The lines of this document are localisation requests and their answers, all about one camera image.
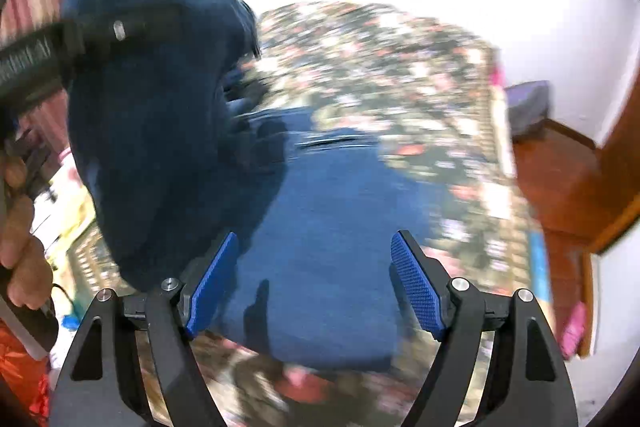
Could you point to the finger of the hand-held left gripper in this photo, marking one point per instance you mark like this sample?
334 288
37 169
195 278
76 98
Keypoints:
150 19

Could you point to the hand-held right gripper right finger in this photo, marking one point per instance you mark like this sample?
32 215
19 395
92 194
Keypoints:
417 287

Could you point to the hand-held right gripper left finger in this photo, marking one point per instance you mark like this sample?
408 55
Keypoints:
212 282

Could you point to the blue denim jacket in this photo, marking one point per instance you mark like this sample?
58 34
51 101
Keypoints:
325 232

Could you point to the person's left hand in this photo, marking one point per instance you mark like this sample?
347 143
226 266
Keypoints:
25 257

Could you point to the yellow cloth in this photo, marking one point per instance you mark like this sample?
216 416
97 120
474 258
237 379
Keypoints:
80 217

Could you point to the pink cloth item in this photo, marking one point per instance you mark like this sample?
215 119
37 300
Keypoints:
572 332

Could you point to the purple bag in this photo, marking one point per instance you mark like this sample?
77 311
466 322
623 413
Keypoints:
527 107

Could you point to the dark floral blanket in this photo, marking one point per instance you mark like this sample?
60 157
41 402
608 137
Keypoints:
400 72

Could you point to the orange-red patterned cloth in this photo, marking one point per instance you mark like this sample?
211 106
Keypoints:
20 382

